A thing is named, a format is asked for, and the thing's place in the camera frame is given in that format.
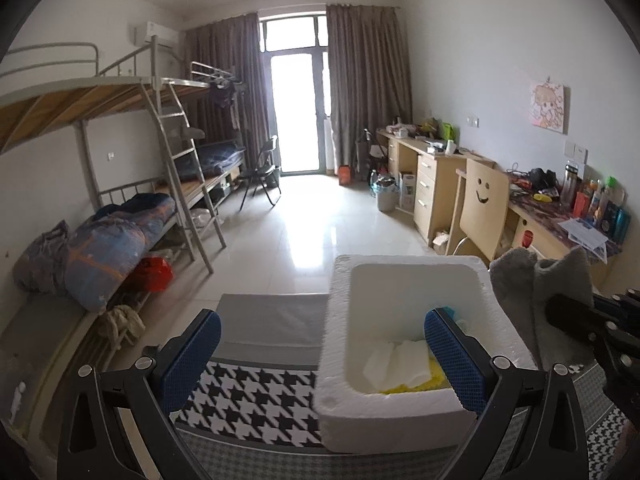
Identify white paper sheets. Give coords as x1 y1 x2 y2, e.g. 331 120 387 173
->
559 218 608 263

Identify far wooden desk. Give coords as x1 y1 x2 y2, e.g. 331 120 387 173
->
376 130 496 245

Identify grey fuzzy cloth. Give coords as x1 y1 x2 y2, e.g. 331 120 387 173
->
489 247 593 370

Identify left brown curtain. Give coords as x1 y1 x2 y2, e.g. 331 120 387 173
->
184 12 269 167

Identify red plastic bag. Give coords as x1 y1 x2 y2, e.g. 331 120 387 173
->
128 256 174 292

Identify brown curtain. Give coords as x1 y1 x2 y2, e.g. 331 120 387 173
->
326 4 412 168
184 12 269 167

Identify wooden smiley face chair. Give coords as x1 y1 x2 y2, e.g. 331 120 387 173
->
447 159 510 261

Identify black folding chair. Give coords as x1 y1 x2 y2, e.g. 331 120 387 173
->
238 136 282 210

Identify white foam box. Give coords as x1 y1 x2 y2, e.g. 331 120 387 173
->
314 255 535 454

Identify white foam sheet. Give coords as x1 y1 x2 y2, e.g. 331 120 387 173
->
363 340 431 391

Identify grey bucket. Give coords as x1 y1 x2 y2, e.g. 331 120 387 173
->
373 174 398 214

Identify balcony glass door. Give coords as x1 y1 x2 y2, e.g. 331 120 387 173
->
259 11 331 174

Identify white air conditioner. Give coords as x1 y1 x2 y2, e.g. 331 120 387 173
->
134 22 180 49

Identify far metal bunk bed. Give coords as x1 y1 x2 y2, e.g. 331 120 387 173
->
152 34 249 212

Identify near wooden desk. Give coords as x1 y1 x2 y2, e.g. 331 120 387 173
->
504 171 624 291

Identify cartoon wall picture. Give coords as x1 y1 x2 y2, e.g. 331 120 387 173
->
528 80 565 133

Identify orange floor bag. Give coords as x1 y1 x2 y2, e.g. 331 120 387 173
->
337 165 352 186

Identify metal bunk bed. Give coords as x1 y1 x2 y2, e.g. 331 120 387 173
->
152 34 249 212
1 41 219 444

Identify blue patterned quilt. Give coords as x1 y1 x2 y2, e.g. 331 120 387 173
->
12 193 176 312

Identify wooden desk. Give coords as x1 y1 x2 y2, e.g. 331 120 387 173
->
504 171 624 291
376 130 496 245

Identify teal bottle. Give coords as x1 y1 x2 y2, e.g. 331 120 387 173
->
613 208 630 245

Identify right brown curtain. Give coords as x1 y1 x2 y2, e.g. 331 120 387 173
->
326 4 412 168

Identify near metal bunk bed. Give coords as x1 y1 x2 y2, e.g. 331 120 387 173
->
1 41 219 444

